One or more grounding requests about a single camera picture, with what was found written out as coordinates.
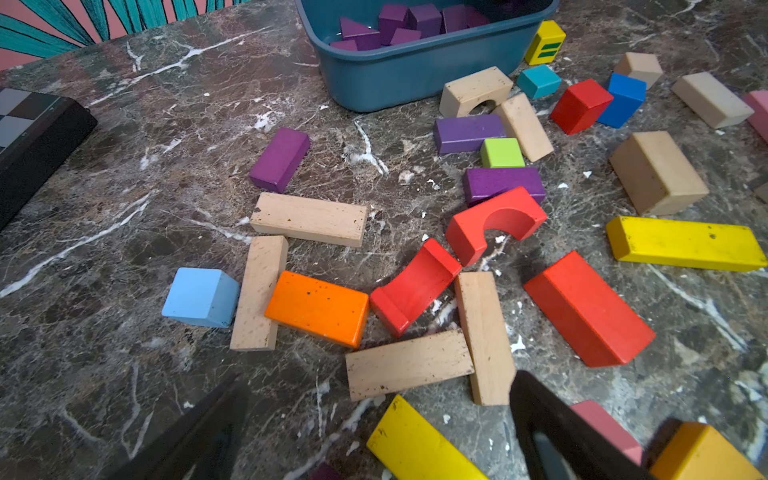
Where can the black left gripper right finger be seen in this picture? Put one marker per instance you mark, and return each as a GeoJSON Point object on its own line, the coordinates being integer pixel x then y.
{"type": "Point", "coordinates": [551, 435]}

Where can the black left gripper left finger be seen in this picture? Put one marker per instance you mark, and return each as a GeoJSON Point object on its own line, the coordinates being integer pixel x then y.
{"type": "Point", "coordinates": [203, 443]}

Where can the teal plastic storage bin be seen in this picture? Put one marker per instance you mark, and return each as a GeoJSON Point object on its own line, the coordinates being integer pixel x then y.
{"type": "Point", "coordinates": [372, 80]}

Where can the purple cube brick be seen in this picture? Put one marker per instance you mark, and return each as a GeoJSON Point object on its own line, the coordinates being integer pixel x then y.
{"type": "Point", "coordinates": [391, 17]}

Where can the pink small brick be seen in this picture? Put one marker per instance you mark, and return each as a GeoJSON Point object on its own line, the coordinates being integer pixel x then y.
{"type": "Point", "coordinates": [599, 419]}

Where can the red rectangular brick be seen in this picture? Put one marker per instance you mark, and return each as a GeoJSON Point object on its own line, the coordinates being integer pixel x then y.
{"type": "Point", "coordinates": [596, 322]}

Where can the natural wood upright plank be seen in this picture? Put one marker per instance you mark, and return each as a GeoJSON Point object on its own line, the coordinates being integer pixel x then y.
{"type": "Point", "coordinates": [266, 260]}

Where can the orange long flat brick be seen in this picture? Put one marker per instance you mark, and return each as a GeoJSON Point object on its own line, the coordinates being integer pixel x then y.
{"type": "Point", "coordinates": [699, 451]}

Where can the light blue cube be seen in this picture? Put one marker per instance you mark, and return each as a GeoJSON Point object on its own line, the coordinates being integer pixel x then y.
{"type": "Point", "coordinates": [202, 297]}

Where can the natural wood front plank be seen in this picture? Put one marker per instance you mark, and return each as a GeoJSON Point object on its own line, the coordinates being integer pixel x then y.
{"type": "Point", "coordinates": [407, 364]}

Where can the orange rectangular brick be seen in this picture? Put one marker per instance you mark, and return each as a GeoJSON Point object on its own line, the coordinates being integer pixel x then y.
{"type": "Point", "coordinates": [326, 310]}

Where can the red curved brick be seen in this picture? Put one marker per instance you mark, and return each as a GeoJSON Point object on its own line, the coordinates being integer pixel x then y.
{"type": "Point", "coordinates": [399, 303]}

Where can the red arch brick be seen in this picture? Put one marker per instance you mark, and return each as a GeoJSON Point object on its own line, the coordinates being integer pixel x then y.
{"type": "Point", "coordinates": [514, 212]}

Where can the yellow tilted long brick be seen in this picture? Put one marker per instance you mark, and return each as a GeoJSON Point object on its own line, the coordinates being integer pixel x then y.
{"type": "Point", "coordinates": [685, 244]}

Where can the long natural wood brick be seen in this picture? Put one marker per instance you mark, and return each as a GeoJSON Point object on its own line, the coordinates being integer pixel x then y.
{"type": "Point", "coordinates": [310, 219]}

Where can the purple long brick lower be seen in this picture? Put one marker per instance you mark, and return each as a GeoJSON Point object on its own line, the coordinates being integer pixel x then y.
{"type": "Point", "coordinates": [481, 184]}

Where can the purple long brick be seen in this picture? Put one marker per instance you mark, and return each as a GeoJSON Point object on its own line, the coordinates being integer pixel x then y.
{"type": "Point", "coordinates": [466, 134]}
{"type": "Point", "coordinates": [481, 184]}

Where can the purple rectangular brick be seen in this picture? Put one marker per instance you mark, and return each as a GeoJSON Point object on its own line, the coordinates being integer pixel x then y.
{"type": "Point", "coordinates": [280, 160]}

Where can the natural wood block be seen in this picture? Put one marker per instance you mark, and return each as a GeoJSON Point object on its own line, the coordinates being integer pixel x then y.
{"type": "Point", "coordinates": [656, 175]}

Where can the lime green cube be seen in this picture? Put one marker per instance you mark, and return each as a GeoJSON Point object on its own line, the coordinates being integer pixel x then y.
{"type": "Point", "coordinates": [501, 153]}

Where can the natural wood plank brick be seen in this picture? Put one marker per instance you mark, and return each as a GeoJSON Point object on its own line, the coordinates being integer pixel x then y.
{"type": "Point", "coordinates": [520, 122]}

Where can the red cube brick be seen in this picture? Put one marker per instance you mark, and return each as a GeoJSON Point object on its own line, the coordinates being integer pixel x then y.
{"type": "Point", "coordinates": [580, 106]}

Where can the black white chessboard box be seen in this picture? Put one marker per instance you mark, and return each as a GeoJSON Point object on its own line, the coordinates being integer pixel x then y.
{"type": "Point", "coordinates": [39, 132]}

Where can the blue cube brick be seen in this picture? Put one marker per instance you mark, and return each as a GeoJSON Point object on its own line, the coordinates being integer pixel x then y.
{"type": "Point", "coordinates": [628, 96]}

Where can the natural wood arch brick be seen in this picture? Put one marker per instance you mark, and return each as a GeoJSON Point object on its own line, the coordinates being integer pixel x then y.
{"type": "Point", "coordinates": [459, 97]}

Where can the teal small brick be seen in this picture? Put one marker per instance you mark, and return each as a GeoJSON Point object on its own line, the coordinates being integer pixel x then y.
{"type": "Point", "coordinates": [538, 82]}

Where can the natural wood small cube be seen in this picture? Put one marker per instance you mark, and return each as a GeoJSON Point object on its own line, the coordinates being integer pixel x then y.
{"type": "Point", "coordinates": [640, 66]}

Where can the pink right brick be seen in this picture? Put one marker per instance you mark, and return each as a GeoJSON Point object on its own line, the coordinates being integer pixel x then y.
{"type": "Point", "coordinates": [758, 101]}

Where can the yellow cube green stripes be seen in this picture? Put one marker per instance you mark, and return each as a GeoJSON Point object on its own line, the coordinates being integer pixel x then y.
{"type": "Point", "coordinates": [546, 44]}

